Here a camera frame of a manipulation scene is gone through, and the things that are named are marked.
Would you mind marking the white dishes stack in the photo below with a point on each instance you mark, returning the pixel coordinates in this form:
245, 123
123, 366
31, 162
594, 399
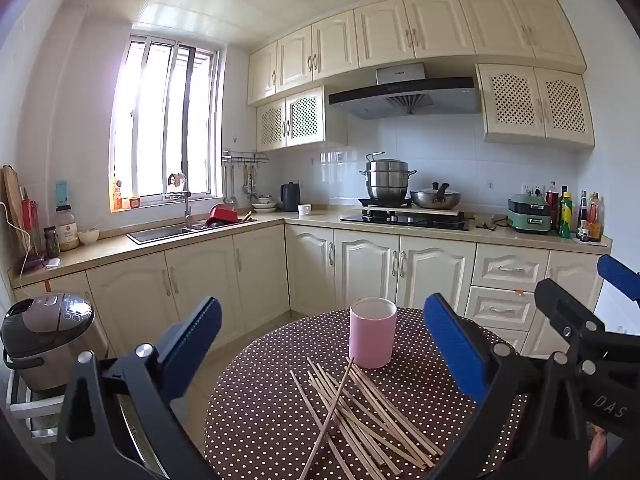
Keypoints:
264, 205

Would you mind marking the pink cylindrical cup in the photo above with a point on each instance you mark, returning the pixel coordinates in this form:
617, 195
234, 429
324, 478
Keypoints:
372, 340

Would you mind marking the stainless steel sink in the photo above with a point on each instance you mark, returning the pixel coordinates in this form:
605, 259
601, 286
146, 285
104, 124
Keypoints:
160, 234

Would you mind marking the white-lidded glass jar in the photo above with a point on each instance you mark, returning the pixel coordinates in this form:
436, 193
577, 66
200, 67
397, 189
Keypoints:
66, 232

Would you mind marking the brown sauce bottle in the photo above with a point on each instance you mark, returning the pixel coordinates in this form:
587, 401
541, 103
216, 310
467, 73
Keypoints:
594, 222

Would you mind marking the wall power outlet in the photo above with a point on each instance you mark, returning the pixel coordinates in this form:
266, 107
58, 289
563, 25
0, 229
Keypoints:
532, 191

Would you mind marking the white storage rack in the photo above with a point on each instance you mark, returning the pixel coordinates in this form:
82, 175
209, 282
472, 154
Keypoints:
35, 405

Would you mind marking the person's right hand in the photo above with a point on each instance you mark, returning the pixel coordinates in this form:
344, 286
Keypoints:
598, 447

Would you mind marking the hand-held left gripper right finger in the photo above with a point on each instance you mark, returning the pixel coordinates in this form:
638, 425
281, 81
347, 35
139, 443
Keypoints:
455, 350

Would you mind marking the black gas stove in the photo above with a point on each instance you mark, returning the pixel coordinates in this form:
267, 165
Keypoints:
405, 222

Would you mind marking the small dark jar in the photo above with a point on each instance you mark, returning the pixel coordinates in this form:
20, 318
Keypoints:
51, 245

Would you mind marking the orange bottle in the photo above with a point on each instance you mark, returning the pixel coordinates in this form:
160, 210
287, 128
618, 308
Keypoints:
117, 197

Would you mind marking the hanging metal ladle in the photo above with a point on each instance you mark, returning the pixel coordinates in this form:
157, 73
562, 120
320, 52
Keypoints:
230, 199

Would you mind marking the cream upper wall cabinets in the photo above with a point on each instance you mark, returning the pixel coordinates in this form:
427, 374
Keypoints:
435, 25

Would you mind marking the white mug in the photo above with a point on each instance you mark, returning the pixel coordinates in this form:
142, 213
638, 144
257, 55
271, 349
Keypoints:
304, 210

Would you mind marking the dark electric kettle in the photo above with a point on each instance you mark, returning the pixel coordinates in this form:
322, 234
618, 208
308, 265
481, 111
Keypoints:
290, 197

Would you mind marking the small cream lattice cabinet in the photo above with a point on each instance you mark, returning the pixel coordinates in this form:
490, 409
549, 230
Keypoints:
300, 120

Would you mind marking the wall utensil rail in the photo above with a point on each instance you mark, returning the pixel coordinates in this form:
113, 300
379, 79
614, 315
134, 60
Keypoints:
245, 156

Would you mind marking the white bowl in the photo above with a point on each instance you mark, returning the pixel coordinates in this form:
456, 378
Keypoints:
89, 236

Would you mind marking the pile of wooden chopsticks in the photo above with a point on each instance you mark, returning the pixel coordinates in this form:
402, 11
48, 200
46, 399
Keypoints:
350, 410

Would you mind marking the stainless steel steamer pot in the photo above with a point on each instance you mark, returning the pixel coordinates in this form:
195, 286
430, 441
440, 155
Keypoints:
386, 180

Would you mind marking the wooden cutting board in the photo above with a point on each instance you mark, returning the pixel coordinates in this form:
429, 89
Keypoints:
12, 200

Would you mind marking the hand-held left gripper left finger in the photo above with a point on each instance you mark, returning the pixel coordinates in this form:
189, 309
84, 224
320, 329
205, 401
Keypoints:
195, 340

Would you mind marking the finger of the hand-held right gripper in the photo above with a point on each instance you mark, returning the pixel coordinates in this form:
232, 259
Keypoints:
575, 315
620, 275

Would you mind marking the dark sauce bottle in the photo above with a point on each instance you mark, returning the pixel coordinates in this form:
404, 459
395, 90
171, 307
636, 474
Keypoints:
582, 220

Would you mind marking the large cream lattice cabinet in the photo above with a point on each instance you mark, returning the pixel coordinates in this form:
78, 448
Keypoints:
535, 105

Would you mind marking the red pot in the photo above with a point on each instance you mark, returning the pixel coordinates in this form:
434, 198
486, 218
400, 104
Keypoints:
222, 214

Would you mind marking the metal sink faucet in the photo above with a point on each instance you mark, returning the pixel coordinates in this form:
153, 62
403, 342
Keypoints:
187, 210

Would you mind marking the range hood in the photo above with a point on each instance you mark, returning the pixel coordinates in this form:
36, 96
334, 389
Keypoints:
400, 95

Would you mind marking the teal box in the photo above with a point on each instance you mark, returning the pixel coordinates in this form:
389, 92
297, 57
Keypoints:
61, 192

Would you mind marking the kitchen window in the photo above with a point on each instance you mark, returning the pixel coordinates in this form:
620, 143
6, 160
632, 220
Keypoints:
150, 110

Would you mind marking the red-capped dark bottle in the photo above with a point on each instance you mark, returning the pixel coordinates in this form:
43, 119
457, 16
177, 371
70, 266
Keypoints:
551, 200

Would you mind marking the green electric cooker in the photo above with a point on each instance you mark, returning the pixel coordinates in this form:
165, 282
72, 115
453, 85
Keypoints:
527, 217

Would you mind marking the metal wok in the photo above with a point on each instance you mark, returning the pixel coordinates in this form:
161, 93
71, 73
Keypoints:
434, 199

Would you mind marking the brown polka-dot tablecloth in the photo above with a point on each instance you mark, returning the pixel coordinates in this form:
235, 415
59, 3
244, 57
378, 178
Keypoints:
260, 425

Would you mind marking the hanging metal spatula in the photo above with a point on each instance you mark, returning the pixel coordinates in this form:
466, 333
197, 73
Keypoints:
249, 185

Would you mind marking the small red jar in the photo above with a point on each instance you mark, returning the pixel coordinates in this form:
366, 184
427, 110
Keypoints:
135, 203

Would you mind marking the grey rice cooker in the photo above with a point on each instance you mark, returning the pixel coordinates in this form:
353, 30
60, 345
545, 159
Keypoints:
45, 330

